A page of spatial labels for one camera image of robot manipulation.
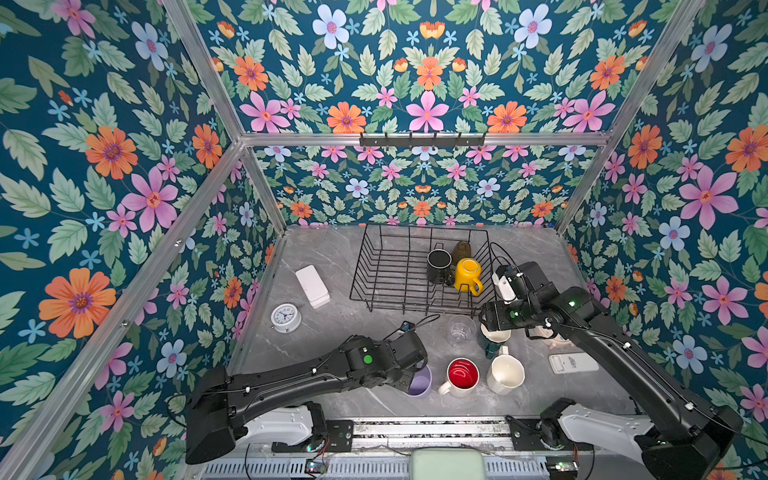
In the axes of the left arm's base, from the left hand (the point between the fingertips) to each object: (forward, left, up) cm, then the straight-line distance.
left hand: (413, 374), depth 72 cm
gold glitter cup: (+41, -20, -4) cm, 46 cm away
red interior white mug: (+2, -14, -10) cm, 18 cm away
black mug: (+34, -11, 0) cm, 36 cm away
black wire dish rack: (+39, +5, -13) cm, 41 cm away
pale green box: (-18, -7, -8) cm, 21 cm away
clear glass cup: (+15, -16, -9) cm, 24 cm away
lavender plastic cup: (0, -2, -9) cm, 9 cm away
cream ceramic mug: (+2, -26, -10) cm, 28 cm away
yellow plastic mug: (+29, -19, -2) cm, 35 cm away
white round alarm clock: (+22, +38, -9) cm, 45 cm away
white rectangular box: (+34, +31, -9) cm, 47 cm away
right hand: (+11, -21, +7) cm, 25 cm away
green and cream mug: (+9, -24, -4) cm, 26 cm away
